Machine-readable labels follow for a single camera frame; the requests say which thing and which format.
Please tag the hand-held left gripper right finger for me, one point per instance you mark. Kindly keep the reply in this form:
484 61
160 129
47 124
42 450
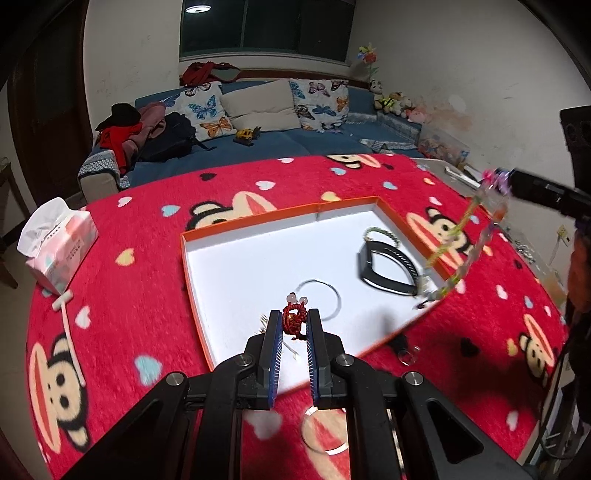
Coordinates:
315 364

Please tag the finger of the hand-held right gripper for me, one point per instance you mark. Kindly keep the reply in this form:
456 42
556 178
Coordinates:
545 191

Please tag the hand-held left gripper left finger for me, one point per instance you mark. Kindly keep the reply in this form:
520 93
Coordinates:
272 360

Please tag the thin silver bangle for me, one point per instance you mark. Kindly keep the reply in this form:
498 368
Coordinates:
340 302

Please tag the orange shallow box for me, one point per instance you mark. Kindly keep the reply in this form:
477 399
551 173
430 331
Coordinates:
258 263

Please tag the black smart band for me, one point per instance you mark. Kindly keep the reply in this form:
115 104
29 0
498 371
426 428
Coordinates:
364 265

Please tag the clear box of toys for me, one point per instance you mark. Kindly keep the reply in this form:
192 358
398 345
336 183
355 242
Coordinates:
443 145

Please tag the red printed blanket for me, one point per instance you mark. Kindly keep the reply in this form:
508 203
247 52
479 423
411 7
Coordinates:
138 286

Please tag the pile of plush toys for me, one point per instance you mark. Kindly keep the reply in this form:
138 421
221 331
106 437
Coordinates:
399 106

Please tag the panda plush toy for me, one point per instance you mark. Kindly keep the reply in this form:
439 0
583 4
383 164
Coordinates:
376 86

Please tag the blue sofa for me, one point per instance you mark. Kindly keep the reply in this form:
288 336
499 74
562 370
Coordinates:
277 152

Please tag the white plastic stick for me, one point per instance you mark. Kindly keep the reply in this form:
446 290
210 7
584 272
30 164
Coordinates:
62 301

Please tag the colourful flower toy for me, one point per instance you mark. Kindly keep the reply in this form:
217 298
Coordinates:
368 57

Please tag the yellow toy truck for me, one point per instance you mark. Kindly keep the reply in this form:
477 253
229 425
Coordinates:
247 135

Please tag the pink tissue pack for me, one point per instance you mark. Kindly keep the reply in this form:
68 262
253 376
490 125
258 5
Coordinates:
60 249

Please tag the butterfly print pillow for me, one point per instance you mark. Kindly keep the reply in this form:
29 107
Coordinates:
321 104
207 110

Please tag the black backpack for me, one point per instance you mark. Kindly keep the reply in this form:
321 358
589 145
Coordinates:
171 136

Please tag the beige pillow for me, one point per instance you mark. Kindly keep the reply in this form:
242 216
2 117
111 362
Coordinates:
261 106

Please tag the pink garment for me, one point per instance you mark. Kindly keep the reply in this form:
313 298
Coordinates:
150 122

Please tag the black garment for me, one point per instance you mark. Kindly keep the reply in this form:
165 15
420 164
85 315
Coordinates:
120 115

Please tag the dark window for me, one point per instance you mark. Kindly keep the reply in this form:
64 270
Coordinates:
268 25

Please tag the dark wooden door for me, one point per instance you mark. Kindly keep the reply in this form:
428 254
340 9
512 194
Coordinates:
51 101

